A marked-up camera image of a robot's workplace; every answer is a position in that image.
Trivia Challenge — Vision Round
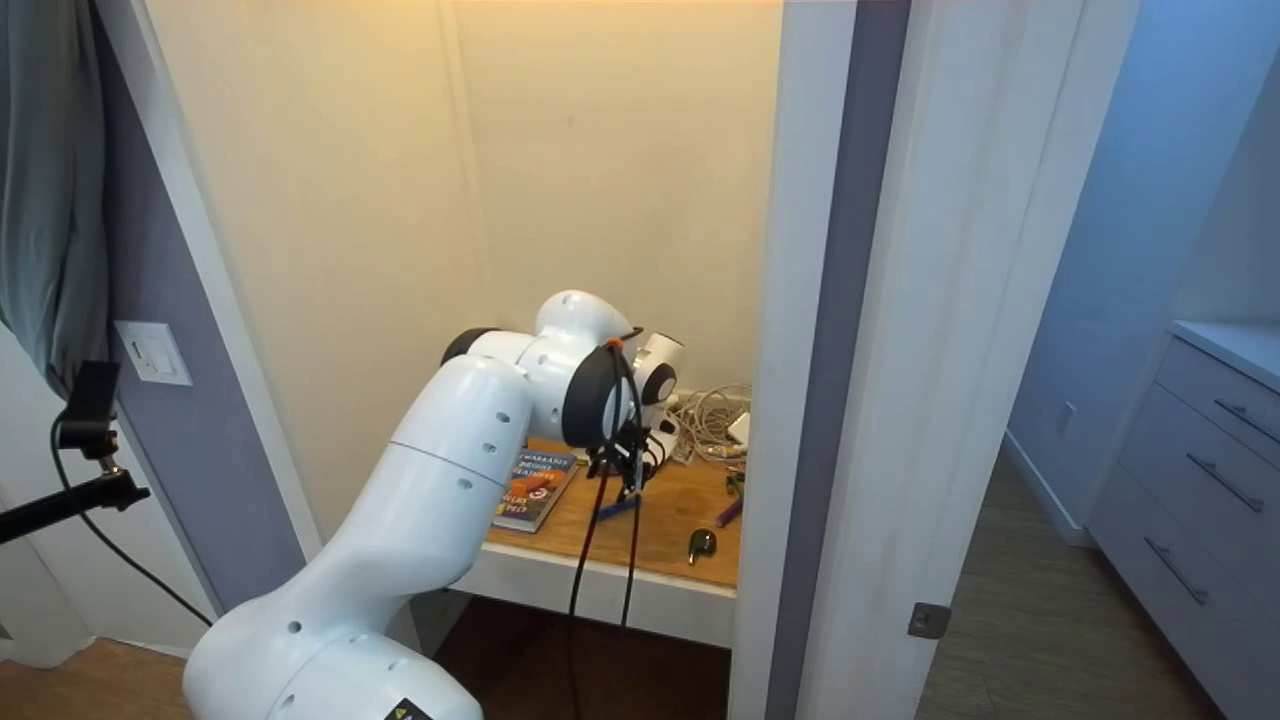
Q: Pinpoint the blue and orange book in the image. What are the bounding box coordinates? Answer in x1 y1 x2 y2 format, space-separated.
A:
491 448 580 534

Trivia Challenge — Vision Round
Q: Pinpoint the white door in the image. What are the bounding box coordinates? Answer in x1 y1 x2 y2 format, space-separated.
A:
795 0 1142 720

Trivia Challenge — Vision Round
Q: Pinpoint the grey dresser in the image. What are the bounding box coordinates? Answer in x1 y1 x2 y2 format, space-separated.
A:
1084 320 1280 720

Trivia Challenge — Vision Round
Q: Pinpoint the grey curtain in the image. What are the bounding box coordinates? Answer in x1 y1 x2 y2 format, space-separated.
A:
0 0 113 403

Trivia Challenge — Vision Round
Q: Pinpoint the tangle of white cables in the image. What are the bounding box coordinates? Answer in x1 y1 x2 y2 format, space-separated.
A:
668 384 752 465

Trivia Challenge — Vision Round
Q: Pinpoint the white light switch plate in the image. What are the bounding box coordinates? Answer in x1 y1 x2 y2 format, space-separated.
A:
113 320 195 388

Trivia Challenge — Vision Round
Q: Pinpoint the black cable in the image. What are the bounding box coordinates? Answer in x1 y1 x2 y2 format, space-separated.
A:
51 414 217 630

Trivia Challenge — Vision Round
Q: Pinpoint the camera on mount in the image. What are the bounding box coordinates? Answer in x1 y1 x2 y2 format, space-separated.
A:
0 360 152 547

